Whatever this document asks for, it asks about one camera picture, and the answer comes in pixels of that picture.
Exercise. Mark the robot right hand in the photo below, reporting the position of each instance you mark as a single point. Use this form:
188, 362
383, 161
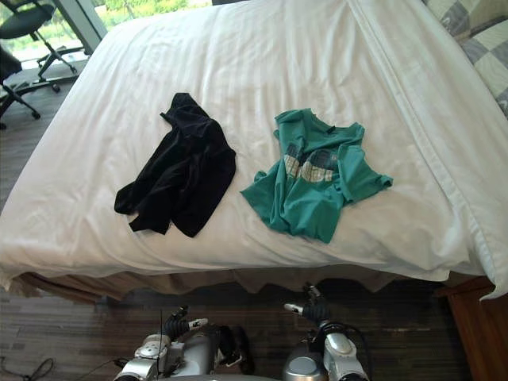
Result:
316, 307

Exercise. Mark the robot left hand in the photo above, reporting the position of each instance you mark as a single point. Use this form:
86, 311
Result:
178, 324

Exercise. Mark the robot right silver arm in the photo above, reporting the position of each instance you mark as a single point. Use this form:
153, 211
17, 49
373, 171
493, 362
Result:
329, 353

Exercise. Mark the robot left silver arm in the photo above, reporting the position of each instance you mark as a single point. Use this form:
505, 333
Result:
174, 357

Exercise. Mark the white bed duvet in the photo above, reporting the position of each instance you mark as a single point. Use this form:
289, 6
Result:
301, 71

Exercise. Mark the robot dark foot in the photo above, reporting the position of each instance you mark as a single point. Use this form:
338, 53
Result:
238, 349

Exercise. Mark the teal printed t-shirt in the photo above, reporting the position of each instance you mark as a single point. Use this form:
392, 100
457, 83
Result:
313, 198

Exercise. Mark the black t-shirt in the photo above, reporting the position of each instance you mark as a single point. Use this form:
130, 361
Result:
186, 170

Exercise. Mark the black office chair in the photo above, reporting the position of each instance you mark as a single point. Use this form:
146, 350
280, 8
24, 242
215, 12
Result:
10, 93
28, 20

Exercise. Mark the brown wooden bed frame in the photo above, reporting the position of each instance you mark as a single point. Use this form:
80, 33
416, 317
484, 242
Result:
476, 329

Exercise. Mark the grey window frame post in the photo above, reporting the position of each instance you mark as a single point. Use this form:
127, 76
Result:
81, 24

